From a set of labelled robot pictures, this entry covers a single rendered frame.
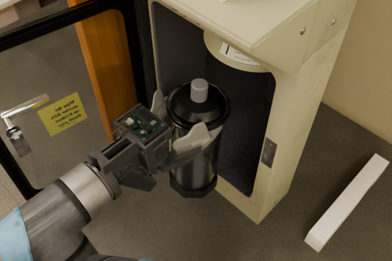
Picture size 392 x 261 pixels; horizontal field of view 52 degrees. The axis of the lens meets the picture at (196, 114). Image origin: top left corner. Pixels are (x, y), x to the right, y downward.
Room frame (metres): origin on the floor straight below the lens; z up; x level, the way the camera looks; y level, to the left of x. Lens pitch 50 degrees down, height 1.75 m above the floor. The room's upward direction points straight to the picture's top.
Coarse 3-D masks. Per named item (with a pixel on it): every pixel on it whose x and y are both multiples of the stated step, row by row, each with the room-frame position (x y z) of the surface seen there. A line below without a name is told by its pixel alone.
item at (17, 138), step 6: (12, 132) 0.41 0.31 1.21; (18, 132) 0.41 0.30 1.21; (12, 138) 0.40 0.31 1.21; (18, 138) 0.40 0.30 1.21; (24, 138) 0.41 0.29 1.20; (12, 144) 0.39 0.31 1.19; (18, 144) 0.40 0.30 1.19; (24, 144) 0.40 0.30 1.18; (18, 150) 0.40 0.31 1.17; (24, 150) 0.40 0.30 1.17; (30, 150) 0.41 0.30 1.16
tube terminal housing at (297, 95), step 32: (320, 0) 0.36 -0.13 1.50; (352, 0) 0.43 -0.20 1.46; (320, 32) 0.38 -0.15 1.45; (320, 64) 0.40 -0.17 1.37; (288, 96) 0.37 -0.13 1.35; (320, 96) 0.44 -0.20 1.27; (288, 128) 0.37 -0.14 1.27; (288, 160) 0.40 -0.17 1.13; (224, 192) 0.43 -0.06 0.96; (256, 192) 0.38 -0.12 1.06
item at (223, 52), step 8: (208, 40) 0.51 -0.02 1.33; (216, 40) 0.49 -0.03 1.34; (208, 48) 0.50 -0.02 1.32; (216, 48) 0.49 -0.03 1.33; (224, 48) 0.48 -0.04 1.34; (232, 48) 0.47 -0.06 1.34; (216, 56) 0.48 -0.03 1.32; (224, 56) 0.47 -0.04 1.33; (232, 56) 0.46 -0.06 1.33; (240, 56) 0.46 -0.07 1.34; (232, 64) 0.46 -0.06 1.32; (240, 64) 0.45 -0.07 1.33; (248, 64) 0.45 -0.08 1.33; (256, 64) 0.45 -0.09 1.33
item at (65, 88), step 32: (96, 0) 0.53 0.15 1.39; (64, 32) 0.49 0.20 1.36; (96, 32) 0.52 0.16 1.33; (0, 64) 0.43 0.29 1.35; (32, 64) 0.46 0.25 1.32; (64, 64) 0.48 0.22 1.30; (96, 64) 0.51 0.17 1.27; (128, 64) 0.55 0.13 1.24; (0, 96) 0.42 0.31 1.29; (32, 96) 0.44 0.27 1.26; (64, 96) 0.47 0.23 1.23; (96, 96) 0.50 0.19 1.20; (128, 96) 0.54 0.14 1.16; (0, 128) 0.40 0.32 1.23; (32, 128) 0.43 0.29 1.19; (64, 128) 0.46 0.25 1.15; (96, 128) 0.49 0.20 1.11; (32, 160) 0.42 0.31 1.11; (64, 160) 0.45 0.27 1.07
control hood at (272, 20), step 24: (168, 0) 0.36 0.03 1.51; (192, 0) 0.35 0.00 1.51; (216, 0) 0.35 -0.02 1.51; (240, 0) 0.35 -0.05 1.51; (264, 0) 0.35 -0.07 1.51; (288, 0) 0.35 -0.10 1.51; (312, 0) 0.36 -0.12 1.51; (216, 24) 0.32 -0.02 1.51; (240, 24) 0.31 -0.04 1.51; (264, 24) 0.31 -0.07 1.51; (288, 24) 0.32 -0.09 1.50; (312, 24) 0.36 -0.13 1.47; (264, 48) 0.30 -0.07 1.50; (288, 48) 0.33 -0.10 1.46; (288, 72) 0.35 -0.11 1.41
